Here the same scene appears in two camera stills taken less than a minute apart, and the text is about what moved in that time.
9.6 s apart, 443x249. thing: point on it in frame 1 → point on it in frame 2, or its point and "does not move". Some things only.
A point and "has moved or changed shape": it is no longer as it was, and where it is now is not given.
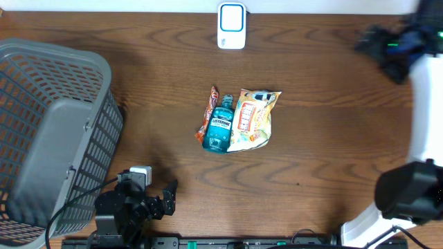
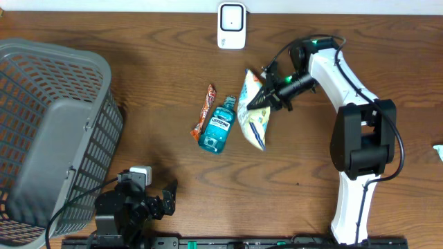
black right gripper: x=384 y=35 → x=269 y=95
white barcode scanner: x=231 y=25 does not move
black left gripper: x=158 y=210 does not move
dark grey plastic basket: x=61 y=122 does not move
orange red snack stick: x=212 y=102 has moved or changed shape
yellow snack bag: x=252 y=119 has moved or changed shape
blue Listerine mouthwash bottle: x=217 y=137 does not move
